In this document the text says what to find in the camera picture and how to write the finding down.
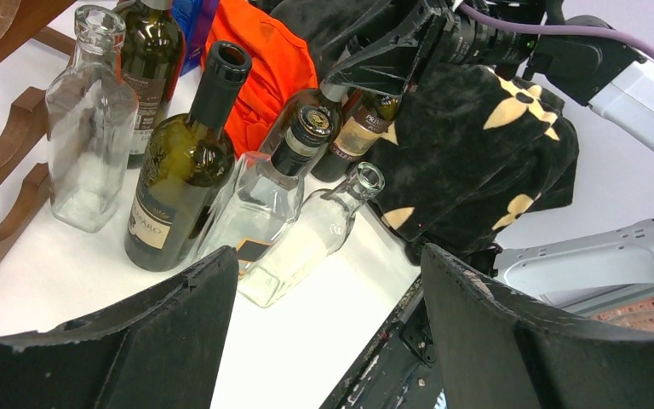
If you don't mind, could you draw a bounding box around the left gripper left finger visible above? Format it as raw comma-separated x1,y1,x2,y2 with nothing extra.
0,246,238,408

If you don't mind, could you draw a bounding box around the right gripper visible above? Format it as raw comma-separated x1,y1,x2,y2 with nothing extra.
324,0,545,96

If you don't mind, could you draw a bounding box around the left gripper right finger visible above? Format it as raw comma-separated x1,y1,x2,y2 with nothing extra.
421,245,654,408

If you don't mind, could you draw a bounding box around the dark wine bottle brown label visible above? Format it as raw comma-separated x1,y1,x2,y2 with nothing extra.
311,91,402,182

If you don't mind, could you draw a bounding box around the dark wine bottle silver neck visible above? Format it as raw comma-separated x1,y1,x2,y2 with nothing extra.
258,81,349,176

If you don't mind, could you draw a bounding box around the small clear glass bottle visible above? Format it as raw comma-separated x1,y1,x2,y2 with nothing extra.
238,162,385,308

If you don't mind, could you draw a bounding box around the dark green wine bottle labelled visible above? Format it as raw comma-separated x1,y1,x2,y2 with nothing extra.
124,40,252,272

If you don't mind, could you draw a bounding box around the blue square glass bottle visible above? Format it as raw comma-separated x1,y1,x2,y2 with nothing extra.
172,0,220,76

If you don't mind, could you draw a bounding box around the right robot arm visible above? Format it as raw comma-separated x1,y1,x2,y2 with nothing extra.
298,1,654,306

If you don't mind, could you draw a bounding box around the clear square bottle black cap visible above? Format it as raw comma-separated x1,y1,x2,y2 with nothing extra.
192,121,322,275

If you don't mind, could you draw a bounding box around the dark green wine bottle rear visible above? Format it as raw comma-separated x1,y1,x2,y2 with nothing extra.
113,0,186,169

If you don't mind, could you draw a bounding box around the tall clear glass bottle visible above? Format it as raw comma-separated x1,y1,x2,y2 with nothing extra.
45,4,138,233

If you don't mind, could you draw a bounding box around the brown wooden wine rack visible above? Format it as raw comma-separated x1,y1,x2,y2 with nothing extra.
0,1,75,263

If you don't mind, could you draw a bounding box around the orange cloth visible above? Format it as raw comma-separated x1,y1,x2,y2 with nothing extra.
205,0,318,157

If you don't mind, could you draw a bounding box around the black floral blanket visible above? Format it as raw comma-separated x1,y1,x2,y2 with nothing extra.
265,1,578,264

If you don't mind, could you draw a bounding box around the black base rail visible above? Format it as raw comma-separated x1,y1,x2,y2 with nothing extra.
321,276,448,409

